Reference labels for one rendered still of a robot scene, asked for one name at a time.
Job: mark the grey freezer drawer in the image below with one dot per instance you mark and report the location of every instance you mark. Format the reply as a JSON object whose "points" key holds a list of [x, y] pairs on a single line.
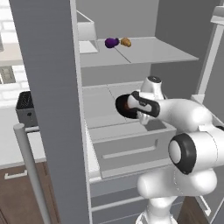
{"points": [[116, 204]]}

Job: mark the purple eggplant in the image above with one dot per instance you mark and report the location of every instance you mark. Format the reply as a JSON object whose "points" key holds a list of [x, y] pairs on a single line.
{"points": [[110, 42]]}

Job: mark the black toaster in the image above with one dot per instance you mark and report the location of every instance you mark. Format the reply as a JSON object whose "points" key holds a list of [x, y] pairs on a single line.
{"points": [[25, 108]]}

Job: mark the grey fridge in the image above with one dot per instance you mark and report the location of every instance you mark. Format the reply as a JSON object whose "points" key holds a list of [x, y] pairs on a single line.
{"points": [[122, 17]]}

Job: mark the grey fridge drawer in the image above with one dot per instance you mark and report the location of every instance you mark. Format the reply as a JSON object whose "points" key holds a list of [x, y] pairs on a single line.
{"points": [[125, 148]]}

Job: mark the grey fridge shelf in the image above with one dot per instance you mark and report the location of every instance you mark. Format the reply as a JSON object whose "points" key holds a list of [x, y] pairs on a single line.
{"points": [[99, 105], [145, 52]]}

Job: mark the black bowl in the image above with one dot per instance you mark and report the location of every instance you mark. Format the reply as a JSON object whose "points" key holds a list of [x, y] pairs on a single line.
{"points": [[121, 108]]}

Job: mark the brown croissant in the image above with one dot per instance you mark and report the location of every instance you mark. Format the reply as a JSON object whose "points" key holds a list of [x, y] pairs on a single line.
{"points": [[126, 42]]}

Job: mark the brown chicken drumstick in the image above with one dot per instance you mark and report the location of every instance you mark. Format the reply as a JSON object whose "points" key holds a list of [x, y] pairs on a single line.
{"points": [[126, 105]]}

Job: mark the white door bin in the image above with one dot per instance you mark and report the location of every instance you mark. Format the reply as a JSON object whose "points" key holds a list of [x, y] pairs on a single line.
{"points": [[86, 32]]}

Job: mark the brown cupboard drawer front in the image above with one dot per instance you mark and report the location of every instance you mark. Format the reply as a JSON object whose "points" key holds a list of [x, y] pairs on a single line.
{"points": [[20, 198]]}

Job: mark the grey fridge door with bins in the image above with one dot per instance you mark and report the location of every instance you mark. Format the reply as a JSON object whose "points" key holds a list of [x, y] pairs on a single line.
{"points": [[214, 73]]}

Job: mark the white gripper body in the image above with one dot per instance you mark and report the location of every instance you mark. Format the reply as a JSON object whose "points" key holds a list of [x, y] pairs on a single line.
{"points": [[144, 119]]}

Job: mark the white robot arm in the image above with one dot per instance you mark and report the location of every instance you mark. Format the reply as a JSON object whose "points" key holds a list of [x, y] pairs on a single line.
{"points": [[189, 113]]}

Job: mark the window with white frame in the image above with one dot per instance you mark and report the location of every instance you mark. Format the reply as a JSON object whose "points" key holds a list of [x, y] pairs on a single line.
{"points": [[6, 75]]}

